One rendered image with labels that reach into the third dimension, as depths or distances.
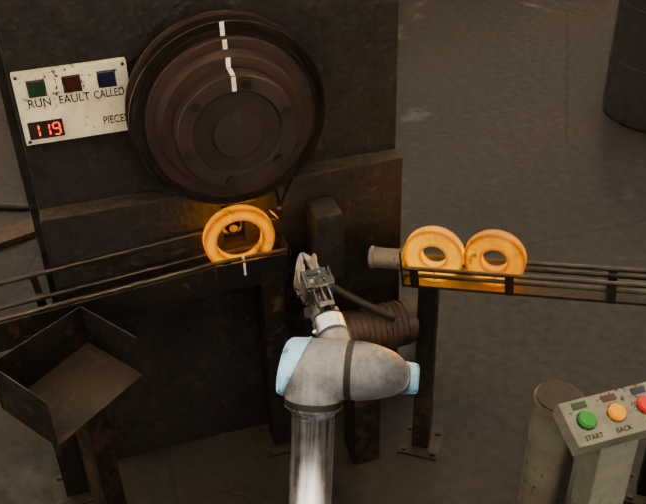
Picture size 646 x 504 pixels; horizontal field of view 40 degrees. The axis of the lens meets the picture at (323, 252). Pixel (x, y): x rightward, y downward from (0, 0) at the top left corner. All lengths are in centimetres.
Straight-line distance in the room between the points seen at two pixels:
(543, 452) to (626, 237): 168
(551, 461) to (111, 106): 137
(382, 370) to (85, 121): 97
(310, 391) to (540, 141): 294
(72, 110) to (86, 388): 66
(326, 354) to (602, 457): 74
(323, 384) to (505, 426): 126
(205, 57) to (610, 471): 131
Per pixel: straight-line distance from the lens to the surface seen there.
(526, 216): 387
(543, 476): 236
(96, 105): 221
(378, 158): 243
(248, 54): 204
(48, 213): 233
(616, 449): 215
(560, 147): 444
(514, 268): 231
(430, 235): 229
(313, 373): 171
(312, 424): 175
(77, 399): 217
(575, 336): 326
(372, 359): 171
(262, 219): 230
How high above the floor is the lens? 204
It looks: 35 degrees down
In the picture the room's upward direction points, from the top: 2 degrees counter-clockwise
